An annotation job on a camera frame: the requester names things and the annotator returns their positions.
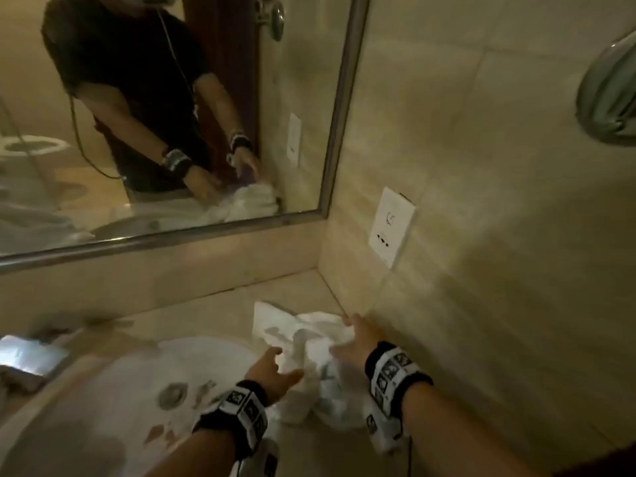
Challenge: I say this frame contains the person's right hand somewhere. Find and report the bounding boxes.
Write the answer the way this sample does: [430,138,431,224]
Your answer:
[330,313,386,366]

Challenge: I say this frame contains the metal framed wall mirror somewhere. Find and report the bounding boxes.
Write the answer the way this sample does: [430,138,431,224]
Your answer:
[0,0,371,274]

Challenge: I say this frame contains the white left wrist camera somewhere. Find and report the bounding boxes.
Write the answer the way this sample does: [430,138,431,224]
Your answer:
[238,438,280,477]

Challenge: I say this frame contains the black wristband white tags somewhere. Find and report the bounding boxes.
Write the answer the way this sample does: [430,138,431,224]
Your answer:
[192,380,269,460]
[364,341,434,423]

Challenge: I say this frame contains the white wall socket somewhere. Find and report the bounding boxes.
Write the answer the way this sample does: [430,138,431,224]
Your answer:
[368,186,417,270]

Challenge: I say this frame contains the person's left hand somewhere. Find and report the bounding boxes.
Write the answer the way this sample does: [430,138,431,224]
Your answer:
[244,346,305,405]

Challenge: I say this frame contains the person's right forearm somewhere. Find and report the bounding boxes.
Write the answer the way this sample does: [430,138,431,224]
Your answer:
[399,382,543,477]

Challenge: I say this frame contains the white patterned sink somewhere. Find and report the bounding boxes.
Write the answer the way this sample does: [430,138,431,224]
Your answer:
[0,337,279,477]

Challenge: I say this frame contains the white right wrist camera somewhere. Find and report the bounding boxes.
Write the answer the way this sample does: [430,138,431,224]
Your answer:
[365,401,406,455]

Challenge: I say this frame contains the person's left forearm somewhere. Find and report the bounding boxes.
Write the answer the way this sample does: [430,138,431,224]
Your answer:
[144,429,237,477]

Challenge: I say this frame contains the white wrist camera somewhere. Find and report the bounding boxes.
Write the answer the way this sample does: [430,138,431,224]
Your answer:
[238,438,280,477]
[365,401,406,455]

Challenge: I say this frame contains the black left wristband white tags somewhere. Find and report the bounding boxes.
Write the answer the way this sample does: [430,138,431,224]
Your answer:
[192,380,269,460]

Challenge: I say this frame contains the chrome faucet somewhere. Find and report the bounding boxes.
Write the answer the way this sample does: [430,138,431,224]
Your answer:
[0,335,70,393]

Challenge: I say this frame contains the black right wristband white tags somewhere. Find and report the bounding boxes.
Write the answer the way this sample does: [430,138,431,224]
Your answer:
[364,341,434,423]

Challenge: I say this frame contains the round chrome vanity mirror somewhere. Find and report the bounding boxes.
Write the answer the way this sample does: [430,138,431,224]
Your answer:
[576,32,636,147]

